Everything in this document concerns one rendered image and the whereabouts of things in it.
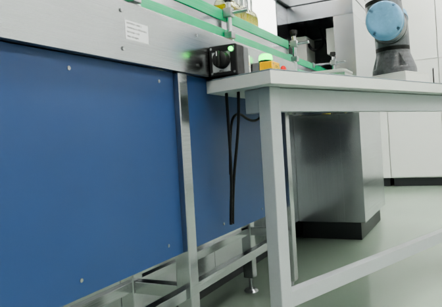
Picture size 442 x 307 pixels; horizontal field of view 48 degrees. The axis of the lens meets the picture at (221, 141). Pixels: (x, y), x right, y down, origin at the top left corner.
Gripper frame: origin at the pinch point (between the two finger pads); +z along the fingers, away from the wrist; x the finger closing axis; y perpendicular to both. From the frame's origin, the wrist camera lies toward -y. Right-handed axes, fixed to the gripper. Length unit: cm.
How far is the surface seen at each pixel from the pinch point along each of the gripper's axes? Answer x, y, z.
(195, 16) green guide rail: -13, -58, 24
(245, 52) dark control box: -24, -50, 34
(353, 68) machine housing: -21, 103, 22
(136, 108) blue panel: -14, -86, 49
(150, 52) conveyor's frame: -16, -82, 37
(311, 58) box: 8, 125, 10
